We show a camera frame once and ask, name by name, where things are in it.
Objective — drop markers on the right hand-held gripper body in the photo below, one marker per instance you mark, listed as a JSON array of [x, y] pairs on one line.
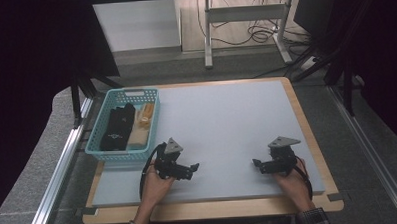
[[283, 160]]

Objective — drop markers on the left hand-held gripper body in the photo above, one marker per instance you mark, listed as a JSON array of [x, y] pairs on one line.
[[168, 166]]

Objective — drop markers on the teal plastic basket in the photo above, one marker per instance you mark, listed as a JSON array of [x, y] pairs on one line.
[[97, 135]]

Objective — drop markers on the person's left hand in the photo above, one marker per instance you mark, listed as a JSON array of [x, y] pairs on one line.
[[154, 190]]

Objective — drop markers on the person's right hand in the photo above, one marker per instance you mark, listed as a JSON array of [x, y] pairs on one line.
[[296, 188]]

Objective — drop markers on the grey foam mat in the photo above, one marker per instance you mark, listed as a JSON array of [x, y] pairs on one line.
[[220, 124]]

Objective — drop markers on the black tripod stand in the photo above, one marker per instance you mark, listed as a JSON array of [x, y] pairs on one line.
[[76, 96], [347, 86]]

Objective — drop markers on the white power strip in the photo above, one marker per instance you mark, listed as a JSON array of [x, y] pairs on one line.
[[309, 63]]

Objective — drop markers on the white panel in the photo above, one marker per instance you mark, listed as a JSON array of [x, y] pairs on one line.
[[136, 25]]

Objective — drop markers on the dark curtain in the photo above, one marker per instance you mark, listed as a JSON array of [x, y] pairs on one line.
[[381, 52], [24, 64]]

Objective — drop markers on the aluminium rail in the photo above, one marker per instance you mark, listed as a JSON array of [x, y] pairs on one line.
[[55, 183], [371, 152]]

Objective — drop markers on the white metal desk frame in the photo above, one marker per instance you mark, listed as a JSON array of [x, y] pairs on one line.
[[246, 13]]

